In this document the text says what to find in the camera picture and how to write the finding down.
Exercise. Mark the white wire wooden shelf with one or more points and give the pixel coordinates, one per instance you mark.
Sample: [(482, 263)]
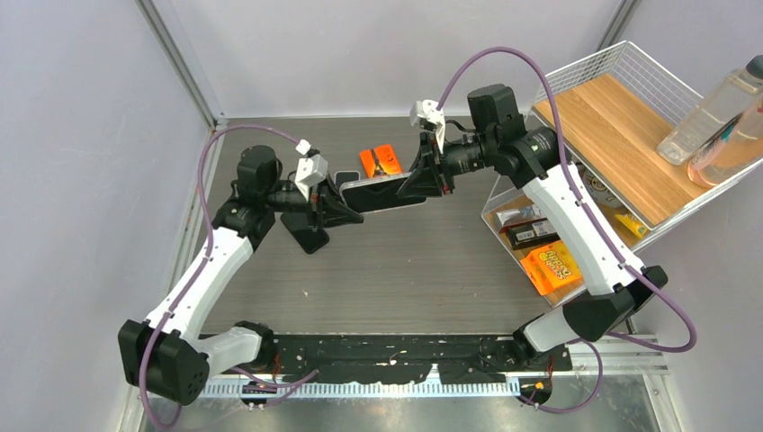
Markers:
[(616, 106)]

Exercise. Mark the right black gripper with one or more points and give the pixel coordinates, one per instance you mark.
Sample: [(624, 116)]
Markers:
[(425, 180)]

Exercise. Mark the yellow snack packet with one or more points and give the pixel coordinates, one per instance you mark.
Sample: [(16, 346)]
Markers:
[(638, 229)]

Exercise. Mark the orange packet under shelf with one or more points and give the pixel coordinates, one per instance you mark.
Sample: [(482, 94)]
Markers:
[(552, 269)]

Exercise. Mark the bare black phone left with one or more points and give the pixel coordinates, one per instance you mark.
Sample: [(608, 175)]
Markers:
[(306, 232)]

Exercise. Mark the orange razor box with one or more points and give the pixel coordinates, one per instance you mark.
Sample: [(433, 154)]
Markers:
[(380, 161)]

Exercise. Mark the pink tinted bottle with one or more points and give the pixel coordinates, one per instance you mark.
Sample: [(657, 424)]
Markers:
[(730, 150)]

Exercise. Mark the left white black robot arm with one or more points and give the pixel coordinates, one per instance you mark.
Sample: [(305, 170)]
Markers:
[(165, 353)]

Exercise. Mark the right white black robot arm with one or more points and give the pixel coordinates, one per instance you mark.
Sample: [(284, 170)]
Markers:
[(617, 281)]

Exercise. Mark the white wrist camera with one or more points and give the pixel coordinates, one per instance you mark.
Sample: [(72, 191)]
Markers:
[(312, 168), (428, 115)]

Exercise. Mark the clear water bottle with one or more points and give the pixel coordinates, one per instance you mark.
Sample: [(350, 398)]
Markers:
[(730, 98)]

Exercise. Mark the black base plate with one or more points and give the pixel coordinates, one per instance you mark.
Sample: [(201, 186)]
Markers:
[(401, 359)]

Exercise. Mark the phone in lilac case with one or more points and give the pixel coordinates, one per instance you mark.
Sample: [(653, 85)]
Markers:
[(342, 177)]

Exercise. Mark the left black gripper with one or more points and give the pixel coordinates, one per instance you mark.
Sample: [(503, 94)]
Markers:
[(335, 211)]

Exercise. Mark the dark snack bar packet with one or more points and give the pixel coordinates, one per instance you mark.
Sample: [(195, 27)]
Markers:
[(531, 234)]

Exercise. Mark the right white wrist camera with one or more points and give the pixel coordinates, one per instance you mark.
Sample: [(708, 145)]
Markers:
[(428, 115)]

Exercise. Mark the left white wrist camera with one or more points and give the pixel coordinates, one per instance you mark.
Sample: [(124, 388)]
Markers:
[(312, 168)]

